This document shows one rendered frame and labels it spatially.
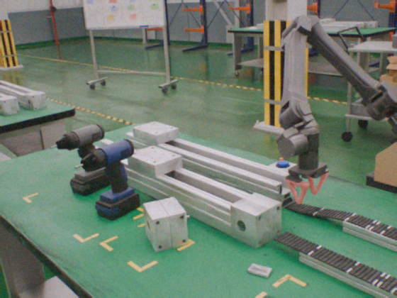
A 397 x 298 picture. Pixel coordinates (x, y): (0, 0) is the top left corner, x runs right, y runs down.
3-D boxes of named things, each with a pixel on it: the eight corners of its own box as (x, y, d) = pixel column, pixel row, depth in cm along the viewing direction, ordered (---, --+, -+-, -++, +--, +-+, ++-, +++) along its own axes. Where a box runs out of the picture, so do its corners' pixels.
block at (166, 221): (197, 242, 117) (195, 210, 114) (155, 252, 113) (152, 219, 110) (185, 225, 126) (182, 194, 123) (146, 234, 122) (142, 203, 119)
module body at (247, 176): (297, 200, 136) (298, 174, 133) (276, 211, 130) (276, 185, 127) (147, 146, 193) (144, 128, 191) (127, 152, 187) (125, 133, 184)
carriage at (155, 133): (180, 144, 175) (179, 128, 173) (157, 152, 169) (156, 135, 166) (156, 136, 187) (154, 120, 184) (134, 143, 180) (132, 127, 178)
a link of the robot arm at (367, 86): (312, 3, 148) (294, 25, 156) (295, 15, 139) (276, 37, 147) (407, 98, 146) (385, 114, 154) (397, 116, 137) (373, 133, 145)
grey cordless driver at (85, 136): (114, 184, 157) (105, 124, 149) (67, 204, 143) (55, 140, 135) (101, 179, 161) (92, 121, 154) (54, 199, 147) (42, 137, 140)
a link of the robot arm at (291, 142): (304, 101, 120) (285, 118, 127) (277, 109, 113) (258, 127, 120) (329, 137, 117) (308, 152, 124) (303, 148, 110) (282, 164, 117)
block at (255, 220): (286, 230, 120) (287, 199, 116) (256, 249, 112) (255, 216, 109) (261, 220, 126) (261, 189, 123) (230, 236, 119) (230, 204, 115)
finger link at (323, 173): (294, 196, 128) (295, 167, 125) (308, 189, 133) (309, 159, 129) (315, 203, 123) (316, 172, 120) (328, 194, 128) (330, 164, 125)
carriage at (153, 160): (183, 174, 146) (181, 155, 144) (156, 185, 139) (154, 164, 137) (154, 163, 157) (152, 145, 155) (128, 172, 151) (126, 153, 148)
